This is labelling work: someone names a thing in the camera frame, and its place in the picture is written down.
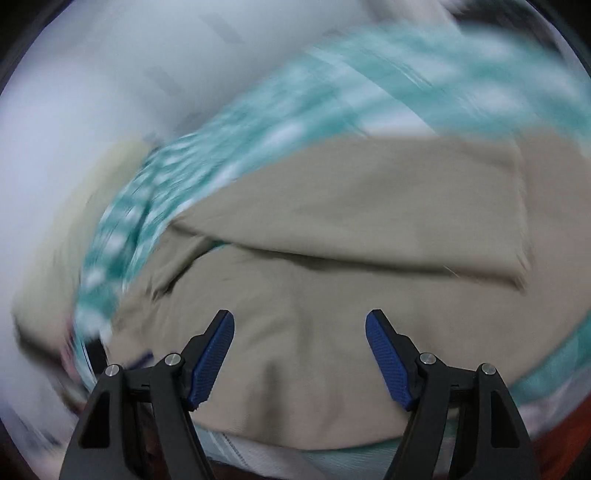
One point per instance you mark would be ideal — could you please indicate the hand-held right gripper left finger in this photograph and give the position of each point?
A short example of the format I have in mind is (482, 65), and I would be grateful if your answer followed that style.
(211, 362)

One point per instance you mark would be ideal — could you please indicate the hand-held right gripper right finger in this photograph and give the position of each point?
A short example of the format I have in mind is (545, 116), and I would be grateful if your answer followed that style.
(388, 364)

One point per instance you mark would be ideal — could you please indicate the khaki pants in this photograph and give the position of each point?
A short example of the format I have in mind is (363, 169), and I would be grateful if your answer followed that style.
(323, 277)

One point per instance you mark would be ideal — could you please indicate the cream pillow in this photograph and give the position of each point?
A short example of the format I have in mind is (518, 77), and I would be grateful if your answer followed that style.
(69, 254)

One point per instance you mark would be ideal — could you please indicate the green plaid bed sheet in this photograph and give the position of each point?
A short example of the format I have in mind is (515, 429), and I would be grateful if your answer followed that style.
(194, 175)

